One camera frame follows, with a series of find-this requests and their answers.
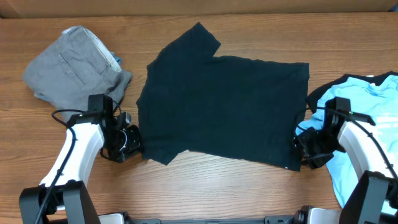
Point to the black garment under blue shirt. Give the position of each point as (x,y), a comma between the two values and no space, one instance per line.
(315,95)

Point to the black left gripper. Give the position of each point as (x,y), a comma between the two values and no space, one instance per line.
(135,143)

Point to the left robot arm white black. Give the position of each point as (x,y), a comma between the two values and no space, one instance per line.
(96,131)

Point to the black t-shirt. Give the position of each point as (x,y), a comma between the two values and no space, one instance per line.
(225,106)

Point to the light blue t-shirt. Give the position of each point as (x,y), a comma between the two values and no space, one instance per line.
(380,102)

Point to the folded grey shorts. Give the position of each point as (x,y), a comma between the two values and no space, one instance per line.
(74,67)

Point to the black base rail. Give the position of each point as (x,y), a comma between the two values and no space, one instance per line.
(202,220)

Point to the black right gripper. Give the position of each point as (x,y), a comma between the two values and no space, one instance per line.
(313,161)

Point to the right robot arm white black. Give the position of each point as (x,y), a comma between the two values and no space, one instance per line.
(353,133)

